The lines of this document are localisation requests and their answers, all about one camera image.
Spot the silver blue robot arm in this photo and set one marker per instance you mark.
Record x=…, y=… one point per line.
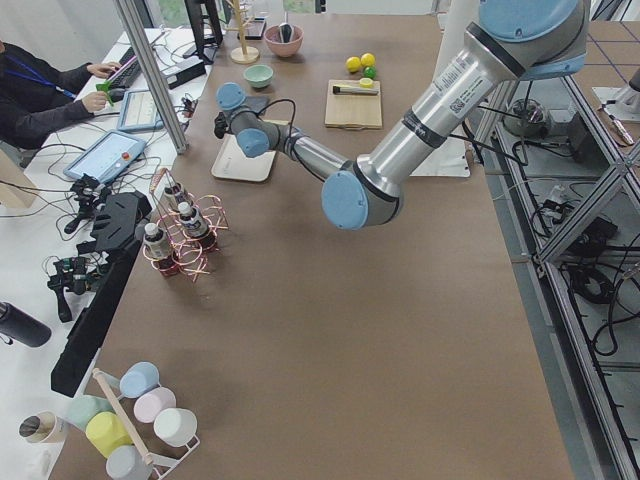
x=509, y=41

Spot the cream rabbit tray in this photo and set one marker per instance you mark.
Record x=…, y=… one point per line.
x=232, y=164

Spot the tea bottle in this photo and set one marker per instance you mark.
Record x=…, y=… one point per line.
x=195, y=226
x=159, y=250
x=173, y=195

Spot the bamboo cutting board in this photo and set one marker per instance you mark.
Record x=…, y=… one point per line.
x=353, y=111

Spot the steel muddler black tip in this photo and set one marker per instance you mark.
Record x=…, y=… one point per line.
x=352, y=90

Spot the lemon half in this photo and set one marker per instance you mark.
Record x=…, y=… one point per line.
x=366, y=82

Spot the green lime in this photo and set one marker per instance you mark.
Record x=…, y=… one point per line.
x=369, y=72

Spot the mint green bowl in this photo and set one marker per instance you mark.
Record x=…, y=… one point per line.
x=258, y=76

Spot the yellow lemon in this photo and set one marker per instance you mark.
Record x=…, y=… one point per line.
x=367, y=60
x=353, y=64

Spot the wooden cup stand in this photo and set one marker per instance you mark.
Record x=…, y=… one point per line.
x=237, y=17

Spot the steel scoop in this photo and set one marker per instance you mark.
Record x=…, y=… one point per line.
x=285, y=31

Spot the blue teach pendant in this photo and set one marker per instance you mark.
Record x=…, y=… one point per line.
x=108, y=157
x=138, y=112

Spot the pastel blue cup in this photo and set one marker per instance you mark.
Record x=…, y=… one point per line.
x=139, y=379

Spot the white cup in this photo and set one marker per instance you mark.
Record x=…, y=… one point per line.
x=175, y=426

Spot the pastel pink cup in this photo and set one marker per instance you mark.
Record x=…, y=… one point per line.
x=149, y=405

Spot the black keyboard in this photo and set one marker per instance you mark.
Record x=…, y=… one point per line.
x=125, y=76

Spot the white cup rack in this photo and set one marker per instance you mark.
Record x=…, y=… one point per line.
x=163, y=458

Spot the yellow cup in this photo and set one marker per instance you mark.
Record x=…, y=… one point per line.
x=106, y=432

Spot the grey cup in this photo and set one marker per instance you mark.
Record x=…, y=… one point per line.
x=125, y=463

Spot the green cup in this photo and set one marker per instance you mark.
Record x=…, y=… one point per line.
x=84, y=408

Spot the black water bottle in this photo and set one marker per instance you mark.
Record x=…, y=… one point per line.
x=16, y=325

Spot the person at desk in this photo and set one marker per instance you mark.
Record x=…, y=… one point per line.
x=38, y=99

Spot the paper coffee cup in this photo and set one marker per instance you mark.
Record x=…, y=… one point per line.
x=44, y=427

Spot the copper wire bottle rack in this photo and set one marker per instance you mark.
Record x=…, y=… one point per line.
x=183, y=230

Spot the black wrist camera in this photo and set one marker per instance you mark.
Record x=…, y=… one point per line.
x=221, y=127

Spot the aluminium frame post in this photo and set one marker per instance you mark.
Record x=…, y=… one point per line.
x=157, y=84

